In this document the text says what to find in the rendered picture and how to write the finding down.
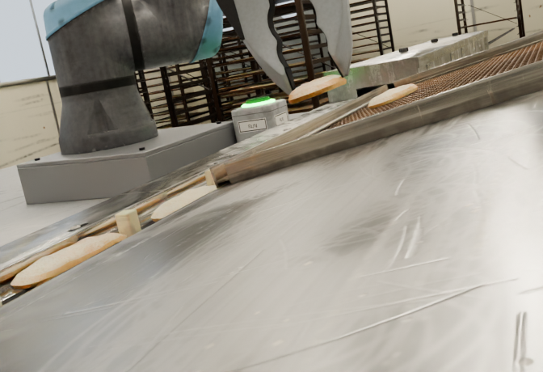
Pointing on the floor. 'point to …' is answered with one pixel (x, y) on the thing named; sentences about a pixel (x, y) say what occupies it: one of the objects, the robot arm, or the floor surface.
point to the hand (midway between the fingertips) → (311, 69)
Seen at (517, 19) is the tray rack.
